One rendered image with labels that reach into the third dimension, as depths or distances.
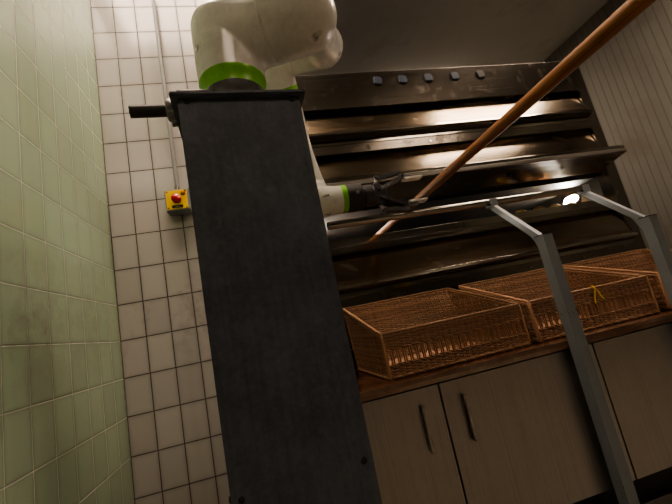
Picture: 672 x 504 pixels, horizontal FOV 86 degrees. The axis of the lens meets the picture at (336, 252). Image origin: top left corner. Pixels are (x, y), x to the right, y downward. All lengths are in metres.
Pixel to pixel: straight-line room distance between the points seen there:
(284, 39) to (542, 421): 1.32
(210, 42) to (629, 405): 1.65
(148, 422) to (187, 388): 0.19
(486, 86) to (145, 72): 1.86
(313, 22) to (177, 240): 1.24
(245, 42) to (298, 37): 0.10
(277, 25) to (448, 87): 1.70
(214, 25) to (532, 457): 1.45
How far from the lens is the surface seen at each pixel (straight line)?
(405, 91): 2.26
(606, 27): 0.85
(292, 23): 0.79
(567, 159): 2.38
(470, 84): 2.47
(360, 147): 1.99
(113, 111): 2.12
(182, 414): 1.74
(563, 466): 1.54
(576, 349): 1.49
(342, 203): 1.19
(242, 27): 0.80
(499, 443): 1.39
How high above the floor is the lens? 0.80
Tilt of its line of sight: 11 degrees up
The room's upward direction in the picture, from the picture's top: 12 degrees counter-clockwise
